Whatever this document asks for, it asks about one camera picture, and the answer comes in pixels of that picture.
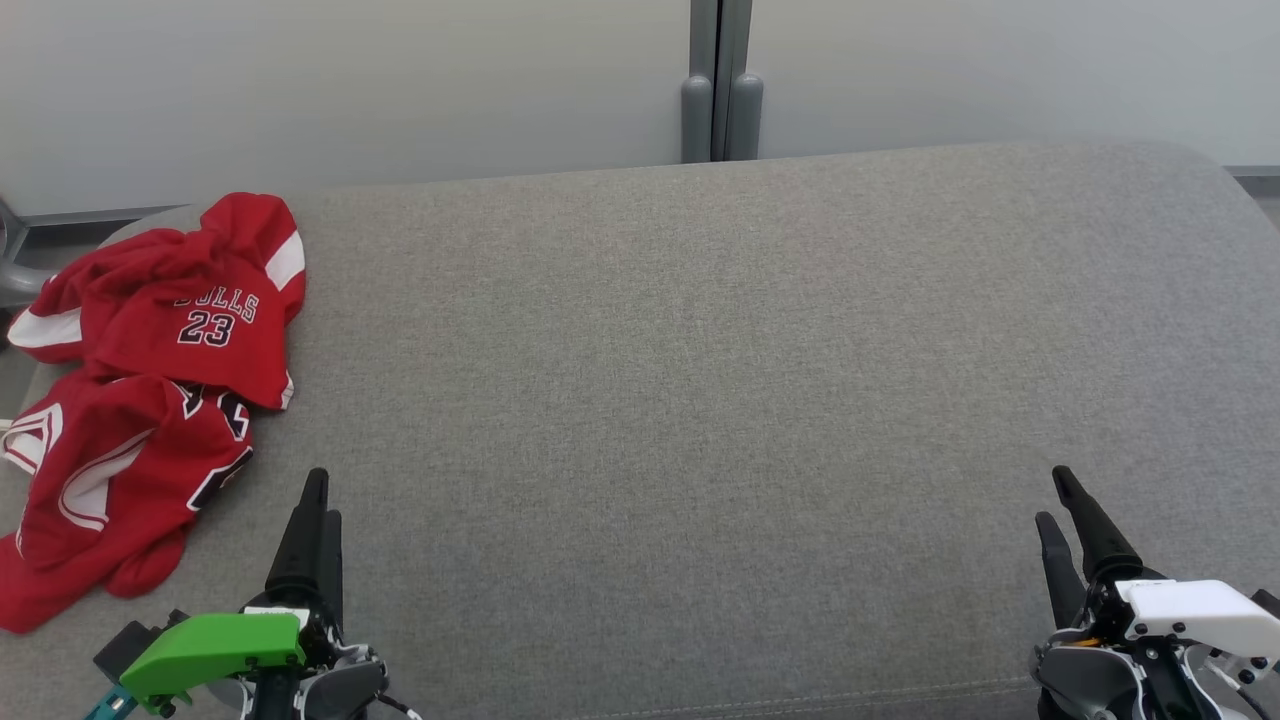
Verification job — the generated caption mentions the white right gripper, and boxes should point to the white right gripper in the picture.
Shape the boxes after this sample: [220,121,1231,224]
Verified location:
[1034,465,1280,720]

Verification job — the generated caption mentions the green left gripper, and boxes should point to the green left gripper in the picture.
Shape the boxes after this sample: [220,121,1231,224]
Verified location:
[118,467,349,720]

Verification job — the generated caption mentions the red jersey shirt white sleeves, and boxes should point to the red jersey shirt white sleeves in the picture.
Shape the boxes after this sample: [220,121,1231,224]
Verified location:
[0,372,256,636]

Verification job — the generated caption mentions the red Bulls 23 shorts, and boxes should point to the red Bulls 23 shorts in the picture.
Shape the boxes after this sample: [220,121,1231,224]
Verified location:
[7,192,308,411]

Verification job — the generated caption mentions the grey fabric sofa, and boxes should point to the grey fabric sofa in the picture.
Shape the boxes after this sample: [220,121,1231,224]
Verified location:
[0,140,1280,720]

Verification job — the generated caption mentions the teal left camera connector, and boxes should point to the teal left camera connector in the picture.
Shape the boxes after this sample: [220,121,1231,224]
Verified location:
[84,684,138,720]

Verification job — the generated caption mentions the grey partition foot frame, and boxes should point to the grey partition foot frame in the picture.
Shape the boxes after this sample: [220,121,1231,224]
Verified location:
[0,198,51,311]

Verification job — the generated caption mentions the grey partition post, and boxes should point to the grey partition post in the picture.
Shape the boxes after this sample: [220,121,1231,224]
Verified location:
[681,0,719,164]
[722,0,765,162]

